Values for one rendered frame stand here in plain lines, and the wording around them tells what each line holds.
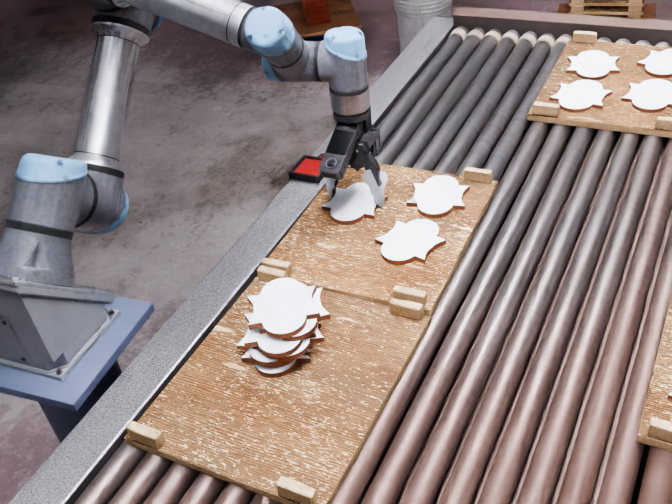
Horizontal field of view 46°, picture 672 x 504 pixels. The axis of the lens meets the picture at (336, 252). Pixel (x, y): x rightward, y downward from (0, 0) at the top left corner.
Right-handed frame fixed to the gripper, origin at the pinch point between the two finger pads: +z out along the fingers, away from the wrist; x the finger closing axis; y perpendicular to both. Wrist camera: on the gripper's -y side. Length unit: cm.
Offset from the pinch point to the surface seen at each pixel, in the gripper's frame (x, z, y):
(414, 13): 79, 47, 235
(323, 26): 142, 66, 257
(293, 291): -5.4, -5.0, -35.7
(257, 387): -5, 4, -50
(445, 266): -24.1, 1.6, -13.0
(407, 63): 15, -2, 67
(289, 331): -9.2, -4.4, -44.4
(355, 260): -7.4, 1.8, -16.2
